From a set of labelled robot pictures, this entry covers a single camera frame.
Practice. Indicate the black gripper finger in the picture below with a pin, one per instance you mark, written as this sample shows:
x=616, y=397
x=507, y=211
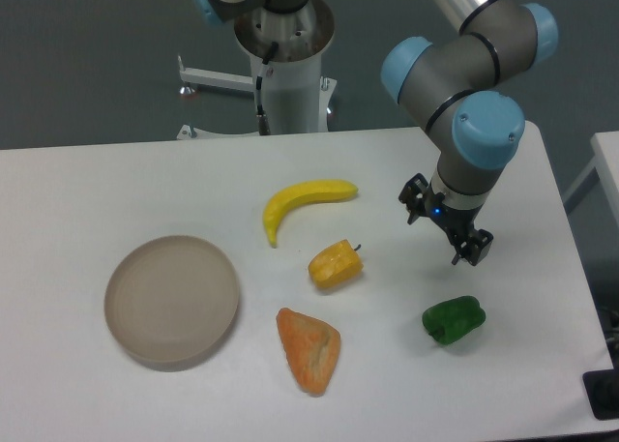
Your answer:
x=412, y=196
x=473, y=247

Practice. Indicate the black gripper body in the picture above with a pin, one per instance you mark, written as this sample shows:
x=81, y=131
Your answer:
x=454, y=222

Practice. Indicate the green bell pepper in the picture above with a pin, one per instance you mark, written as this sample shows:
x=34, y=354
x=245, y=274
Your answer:
x=451, y=320

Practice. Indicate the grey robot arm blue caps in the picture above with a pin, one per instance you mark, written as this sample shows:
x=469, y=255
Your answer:
x=449, y=91

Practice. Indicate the yellow bell pepper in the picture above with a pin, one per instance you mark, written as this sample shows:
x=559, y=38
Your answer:
x=335, y=265

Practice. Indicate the yellow banana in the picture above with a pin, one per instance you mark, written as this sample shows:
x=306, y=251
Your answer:
x=301, y=194

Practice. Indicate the white side table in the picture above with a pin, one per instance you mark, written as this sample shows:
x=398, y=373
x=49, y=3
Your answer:
x=601, y=169

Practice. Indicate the orange carrot piece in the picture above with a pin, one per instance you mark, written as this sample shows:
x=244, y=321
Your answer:
x=311, y=347

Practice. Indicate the black device at table edge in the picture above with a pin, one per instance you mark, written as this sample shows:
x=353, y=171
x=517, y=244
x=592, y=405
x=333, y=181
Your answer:
x=602, y=391

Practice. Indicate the beige round plate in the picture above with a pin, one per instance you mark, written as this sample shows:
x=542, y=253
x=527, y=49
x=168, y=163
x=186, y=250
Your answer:
x=170, y=303

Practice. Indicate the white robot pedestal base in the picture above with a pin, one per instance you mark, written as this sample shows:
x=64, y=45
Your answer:
x=290, y=92

